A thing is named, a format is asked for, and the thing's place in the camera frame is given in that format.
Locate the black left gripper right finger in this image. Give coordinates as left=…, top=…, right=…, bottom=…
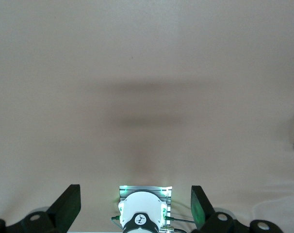
left=185, top=185, right=284, bottom=233

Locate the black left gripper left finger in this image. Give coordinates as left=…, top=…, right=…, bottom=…
left=0, top=183, right=82, bottom=233

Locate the black left base cable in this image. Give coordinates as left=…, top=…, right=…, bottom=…
left=165, top=216, right=197, bottom=224

